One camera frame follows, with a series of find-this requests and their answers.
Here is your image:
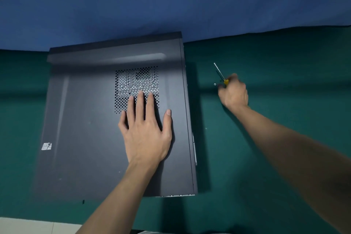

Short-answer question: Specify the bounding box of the green floor mat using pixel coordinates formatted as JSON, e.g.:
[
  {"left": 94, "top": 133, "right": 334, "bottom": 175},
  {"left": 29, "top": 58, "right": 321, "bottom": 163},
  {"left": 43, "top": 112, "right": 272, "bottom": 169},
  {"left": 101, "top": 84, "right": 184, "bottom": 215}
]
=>
[{"left": 0, "top": 24, "right": 351, "bottom": 234}]

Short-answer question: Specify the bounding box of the person's right forearm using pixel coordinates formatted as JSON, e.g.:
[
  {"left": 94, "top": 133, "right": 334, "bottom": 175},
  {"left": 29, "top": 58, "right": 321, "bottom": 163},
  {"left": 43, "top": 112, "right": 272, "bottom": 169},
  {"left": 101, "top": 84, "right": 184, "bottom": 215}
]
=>
[{"left": 230, "top": 104, "right": 351, "bottom": 234}]

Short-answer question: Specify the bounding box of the desktop computer case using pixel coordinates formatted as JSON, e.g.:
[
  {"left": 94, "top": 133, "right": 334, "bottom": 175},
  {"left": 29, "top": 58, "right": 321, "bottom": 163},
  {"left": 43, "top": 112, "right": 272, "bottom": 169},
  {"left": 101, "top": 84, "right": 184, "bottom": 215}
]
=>
[{"left": 33, "top": 31, "right": 199, "bottom": 203}]

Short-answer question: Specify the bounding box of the yellow-handled screwdriver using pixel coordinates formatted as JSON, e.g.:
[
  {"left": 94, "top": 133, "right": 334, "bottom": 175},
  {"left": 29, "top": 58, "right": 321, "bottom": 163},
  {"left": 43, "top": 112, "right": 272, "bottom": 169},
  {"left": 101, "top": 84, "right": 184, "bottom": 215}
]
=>
[{"left": 213, "top": 62, "right": 230, "bottom": 87}]

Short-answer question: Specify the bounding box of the person's left forearm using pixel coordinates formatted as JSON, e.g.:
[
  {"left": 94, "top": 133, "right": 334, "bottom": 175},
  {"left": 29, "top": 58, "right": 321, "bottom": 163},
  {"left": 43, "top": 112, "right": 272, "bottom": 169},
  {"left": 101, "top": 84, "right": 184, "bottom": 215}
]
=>
[{"left": 75, "top": 157, "right": 163, "bottom": 234}]

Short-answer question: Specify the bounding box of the person's left hand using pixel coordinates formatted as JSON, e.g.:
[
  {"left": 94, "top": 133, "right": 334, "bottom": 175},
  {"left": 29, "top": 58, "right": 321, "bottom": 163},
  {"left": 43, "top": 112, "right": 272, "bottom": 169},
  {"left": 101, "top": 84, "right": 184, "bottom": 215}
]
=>
[{"left": 117, "top": 90, "right": 174, "bottom": 166}]

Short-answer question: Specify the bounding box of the blue cloth curtain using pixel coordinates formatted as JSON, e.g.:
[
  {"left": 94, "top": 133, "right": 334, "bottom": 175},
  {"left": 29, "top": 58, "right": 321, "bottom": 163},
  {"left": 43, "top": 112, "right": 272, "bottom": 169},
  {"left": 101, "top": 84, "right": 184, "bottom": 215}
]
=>
[{"left": 0, "top": 0, "right": 351, "bottom": 52}]

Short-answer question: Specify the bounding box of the person's right hand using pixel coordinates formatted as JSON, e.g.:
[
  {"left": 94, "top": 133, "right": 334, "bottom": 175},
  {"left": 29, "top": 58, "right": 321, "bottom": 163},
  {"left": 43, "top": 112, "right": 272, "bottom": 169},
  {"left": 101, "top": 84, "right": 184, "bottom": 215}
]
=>
[{"left": 218, "top": 73, "right": 250, "bottom": 112}]

